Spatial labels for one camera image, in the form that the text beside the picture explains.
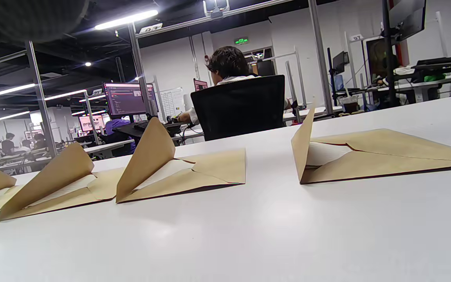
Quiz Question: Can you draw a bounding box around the small lit computer monitor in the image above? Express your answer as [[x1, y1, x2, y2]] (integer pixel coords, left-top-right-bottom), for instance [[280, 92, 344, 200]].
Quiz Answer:
[[79, 114, 105, 133]]

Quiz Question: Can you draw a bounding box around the aluminium frame post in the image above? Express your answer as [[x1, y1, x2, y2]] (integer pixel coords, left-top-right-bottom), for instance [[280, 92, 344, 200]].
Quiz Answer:
[[308, 0, 334, 114], [25, 39, 58, 157], [128, 23, 153, 116]]

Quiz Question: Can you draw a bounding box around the ceiling mounted camera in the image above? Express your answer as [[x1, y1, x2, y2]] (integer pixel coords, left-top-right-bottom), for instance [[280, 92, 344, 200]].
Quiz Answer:
[[203, 0, 231, 19]]

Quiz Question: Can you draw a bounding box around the person's right hand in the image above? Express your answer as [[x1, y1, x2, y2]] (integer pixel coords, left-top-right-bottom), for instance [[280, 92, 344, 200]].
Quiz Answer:
[[0, 0, 89, 42]]

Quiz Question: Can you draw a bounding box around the monitor with purple screen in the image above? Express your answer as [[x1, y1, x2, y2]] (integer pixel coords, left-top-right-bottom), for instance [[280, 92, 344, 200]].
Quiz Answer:
[[103, 82, 159, 118]]

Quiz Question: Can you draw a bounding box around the black mesh office chair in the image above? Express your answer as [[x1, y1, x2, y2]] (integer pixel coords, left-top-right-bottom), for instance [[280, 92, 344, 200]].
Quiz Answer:
[[191, 75, 286, 141]]

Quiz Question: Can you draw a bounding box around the bright green cloth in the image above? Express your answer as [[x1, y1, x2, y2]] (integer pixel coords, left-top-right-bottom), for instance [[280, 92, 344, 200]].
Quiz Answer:
[[424, 66, 451, 83]]

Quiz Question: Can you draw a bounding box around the white board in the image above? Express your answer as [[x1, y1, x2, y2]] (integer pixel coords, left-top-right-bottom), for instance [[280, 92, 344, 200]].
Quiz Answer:
[[159, 87, 186, 118]]

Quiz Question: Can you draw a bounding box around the black monitor on pole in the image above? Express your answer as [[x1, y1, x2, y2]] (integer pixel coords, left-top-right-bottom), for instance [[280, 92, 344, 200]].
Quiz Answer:
[[332, 51, 350, 75], [382, 0, 426, 42]]

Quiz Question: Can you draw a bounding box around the iced drink plastic cup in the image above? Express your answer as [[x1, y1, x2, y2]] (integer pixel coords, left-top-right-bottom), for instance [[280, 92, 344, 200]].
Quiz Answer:
[[341, 95, 361, 115]]

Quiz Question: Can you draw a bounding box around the long ceiling light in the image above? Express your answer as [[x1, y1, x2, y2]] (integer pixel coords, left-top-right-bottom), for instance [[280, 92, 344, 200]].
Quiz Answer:
[[45, 89, 88, 101], [94, 10, 159, 31], [0, 83, 36, 98]]

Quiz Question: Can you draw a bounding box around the white desk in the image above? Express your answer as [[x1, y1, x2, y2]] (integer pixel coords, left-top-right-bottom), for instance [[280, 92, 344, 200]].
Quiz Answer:
[[171, 106, 343, 145], [85, 139, 136, 155], [374, 72, 451, 103]]

